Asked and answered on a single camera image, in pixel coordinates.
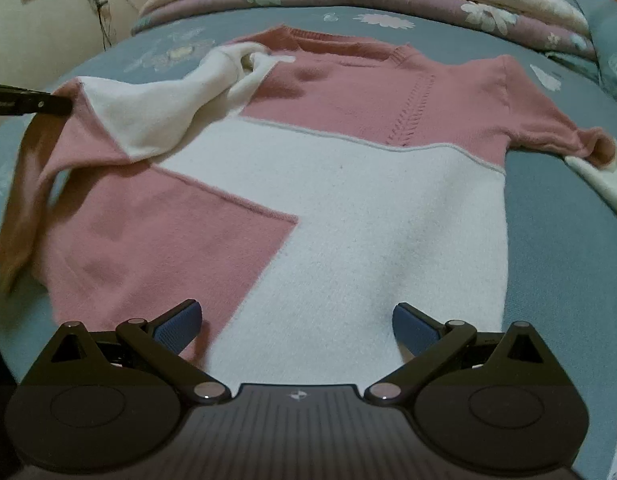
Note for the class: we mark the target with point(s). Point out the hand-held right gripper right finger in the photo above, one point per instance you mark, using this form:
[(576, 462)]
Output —
[(413, 327)]

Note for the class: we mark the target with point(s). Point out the blue floral bed sheet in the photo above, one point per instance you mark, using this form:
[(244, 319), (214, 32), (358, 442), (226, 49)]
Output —
[(553, 260)]

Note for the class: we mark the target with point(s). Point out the pink and white sweater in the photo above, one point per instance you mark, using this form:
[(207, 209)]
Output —
[(338, 210)]

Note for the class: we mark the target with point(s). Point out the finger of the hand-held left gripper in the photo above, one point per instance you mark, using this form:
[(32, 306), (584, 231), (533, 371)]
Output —
[(28, 104)]

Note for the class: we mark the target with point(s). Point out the blue printed pillow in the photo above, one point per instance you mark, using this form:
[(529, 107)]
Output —
[(608, 35)]

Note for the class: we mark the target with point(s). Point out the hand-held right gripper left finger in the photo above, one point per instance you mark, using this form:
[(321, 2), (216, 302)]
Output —
[(181, 325)]

